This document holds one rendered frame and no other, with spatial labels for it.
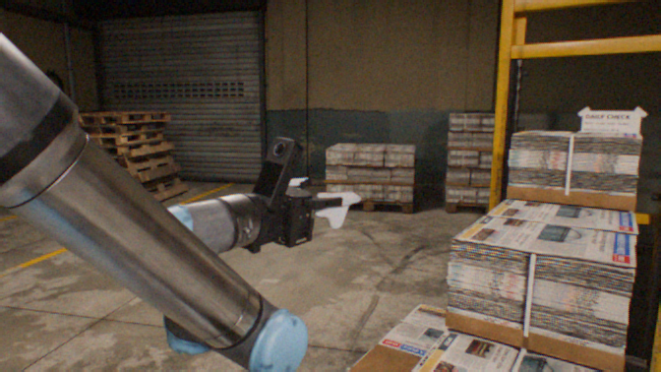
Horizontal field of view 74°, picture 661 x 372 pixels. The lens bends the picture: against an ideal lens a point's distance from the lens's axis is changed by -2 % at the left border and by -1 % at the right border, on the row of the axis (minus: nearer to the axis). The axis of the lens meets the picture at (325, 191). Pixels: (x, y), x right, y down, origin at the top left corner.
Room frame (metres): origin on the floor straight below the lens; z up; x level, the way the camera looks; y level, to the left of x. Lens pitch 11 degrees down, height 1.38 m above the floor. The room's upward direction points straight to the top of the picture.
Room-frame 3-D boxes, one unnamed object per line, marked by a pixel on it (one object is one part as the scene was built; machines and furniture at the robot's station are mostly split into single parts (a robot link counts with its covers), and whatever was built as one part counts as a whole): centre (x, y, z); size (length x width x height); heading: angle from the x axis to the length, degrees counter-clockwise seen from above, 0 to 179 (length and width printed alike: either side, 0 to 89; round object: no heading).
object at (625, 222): (1.27, -0.70, 1.06); 0.37 x 0.28 x 0.01; 57
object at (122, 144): (6.79, 3.09, 0.65); 1.33 x 0.94 x 1.30; 171
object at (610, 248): (1.04, -0.54, 1.06); 0.37 x 0.29 x 0.01; 56
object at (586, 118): (1.90, -1.12, 1.27); 0.57 x 0.01 x 0.65; 56
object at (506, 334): (1.04, -0.53, 0.86); 0.38 x 0.29 x 0.04; 56
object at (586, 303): (1.04, -0.53, 0.95); 0.38 x 0.29 x 0.23; 56
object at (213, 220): (0.55, 0.18, 1.21); 0.11 x 0.08 x 0.09; 140
